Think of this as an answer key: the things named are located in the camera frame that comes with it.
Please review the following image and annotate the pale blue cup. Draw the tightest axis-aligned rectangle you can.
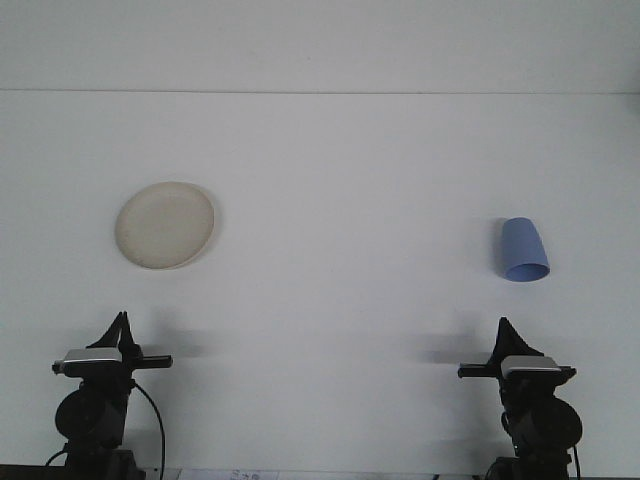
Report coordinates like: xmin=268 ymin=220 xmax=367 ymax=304
xmin=500 ymin=216 xmax=551 ymax=284

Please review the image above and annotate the pale round plate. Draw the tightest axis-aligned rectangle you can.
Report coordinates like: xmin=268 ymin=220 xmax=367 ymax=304
xmin=114 ymin=180 xmax=217 ymax=271

